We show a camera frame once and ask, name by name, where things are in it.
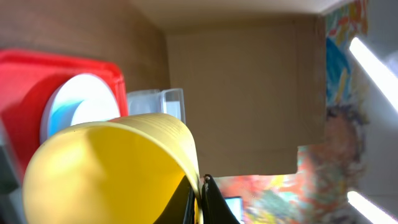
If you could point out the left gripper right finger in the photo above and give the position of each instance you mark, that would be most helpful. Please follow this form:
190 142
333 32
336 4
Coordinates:
215 208

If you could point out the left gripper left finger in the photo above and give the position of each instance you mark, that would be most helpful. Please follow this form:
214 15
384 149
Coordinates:
181 206

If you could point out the yellow plastic cup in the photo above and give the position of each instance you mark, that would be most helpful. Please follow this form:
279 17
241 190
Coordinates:
119 171

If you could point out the light blue bowl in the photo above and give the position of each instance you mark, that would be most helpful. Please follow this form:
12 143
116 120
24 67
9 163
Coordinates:
62 117

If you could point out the grey plastic dishwasher rack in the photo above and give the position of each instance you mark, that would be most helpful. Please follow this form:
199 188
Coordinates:
12 210

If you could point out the clear plastic bin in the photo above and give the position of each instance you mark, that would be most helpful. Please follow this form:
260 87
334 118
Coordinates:
169 101

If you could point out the brown cardboard panel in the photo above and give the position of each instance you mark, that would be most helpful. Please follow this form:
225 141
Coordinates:
253 94

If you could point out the light blue plate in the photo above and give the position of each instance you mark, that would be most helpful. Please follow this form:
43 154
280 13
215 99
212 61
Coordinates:
99 102

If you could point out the red plastic tray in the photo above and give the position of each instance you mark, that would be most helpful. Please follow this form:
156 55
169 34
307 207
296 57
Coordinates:
28 79

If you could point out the colourful wall poster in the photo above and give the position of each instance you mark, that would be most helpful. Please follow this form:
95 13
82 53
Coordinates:
360 150

